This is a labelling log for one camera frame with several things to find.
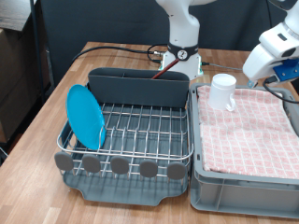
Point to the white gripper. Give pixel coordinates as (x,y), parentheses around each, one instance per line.
(264,59)

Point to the white plastic mug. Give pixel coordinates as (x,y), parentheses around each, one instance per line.
(219,93)

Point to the blue plastic plate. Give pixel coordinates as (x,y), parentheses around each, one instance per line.
(84,115)

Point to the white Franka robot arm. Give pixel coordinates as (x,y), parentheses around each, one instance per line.
(183,28)

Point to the pink checkered towel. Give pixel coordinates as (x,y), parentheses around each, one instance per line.
(246,137)

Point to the grey plastic crate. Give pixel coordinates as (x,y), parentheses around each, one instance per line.
(243,196)

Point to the dark grey cutlery holder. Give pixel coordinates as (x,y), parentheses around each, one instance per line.
(137,90)

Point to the grey drain tray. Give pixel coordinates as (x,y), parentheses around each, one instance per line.
(124,193)

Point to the dark blue backdrop curtain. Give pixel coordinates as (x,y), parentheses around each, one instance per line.
(71,21)

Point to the brown cardboard box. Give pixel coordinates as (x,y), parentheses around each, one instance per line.
(15,77)

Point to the grey shelf board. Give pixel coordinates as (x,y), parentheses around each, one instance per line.
(15,12)

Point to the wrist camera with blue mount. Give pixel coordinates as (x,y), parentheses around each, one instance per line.
(288,71)

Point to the black metal frame pole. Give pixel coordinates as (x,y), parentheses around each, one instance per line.
(36,46)

